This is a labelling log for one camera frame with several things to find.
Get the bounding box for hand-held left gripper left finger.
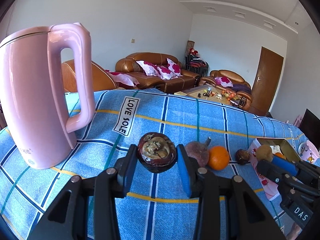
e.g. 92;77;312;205
29;144;139;240

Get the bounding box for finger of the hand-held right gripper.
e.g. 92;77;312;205
272;156;320;188
257;160;294;185

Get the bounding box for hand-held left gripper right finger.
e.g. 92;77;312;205
176;144;287;240

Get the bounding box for white and pink cardboard box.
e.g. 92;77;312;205
249;137;302;201

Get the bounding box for brown round fruit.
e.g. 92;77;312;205
256;145;275;162

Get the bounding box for purple passion fruit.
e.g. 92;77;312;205
184;137;212;167

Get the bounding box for large dark mangosteen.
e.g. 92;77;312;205
136;132;177;173

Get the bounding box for person's right hand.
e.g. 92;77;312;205
285;222;304;240

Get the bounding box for pink cartoon mug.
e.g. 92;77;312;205
297;140;320;165

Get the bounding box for small dark mangosteen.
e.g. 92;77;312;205
236;149;250;165

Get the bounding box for black television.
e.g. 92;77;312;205
300;109;320;153

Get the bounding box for blue plaid tablecloth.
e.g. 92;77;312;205
0;89;320;240

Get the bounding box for wooden coffee table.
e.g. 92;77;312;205
174;84;240;107

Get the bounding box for purple blanket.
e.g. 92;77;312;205
232;83;251;95

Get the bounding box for brown wooden door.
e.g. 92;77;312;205
251;46;284;117

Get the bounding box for pile of small table clutter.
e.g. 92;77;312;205
204;87;242;105

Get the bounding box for white pink floral pillow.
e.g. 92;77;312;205
167;58;182;76
136;60;160;77
156;66;177;80
106;71;137;87
215;76;234;87

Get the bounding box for brown leather three-seat sofa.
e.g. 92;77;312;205
115;52;200;93

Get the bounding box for brown leather small sofa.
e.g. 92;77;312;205
199;70;252;112

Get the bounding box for black stacked chairs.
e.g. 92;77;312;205
184;54;209;77

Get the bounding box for pink electric kettle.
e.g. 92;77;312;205
0;22;96;170

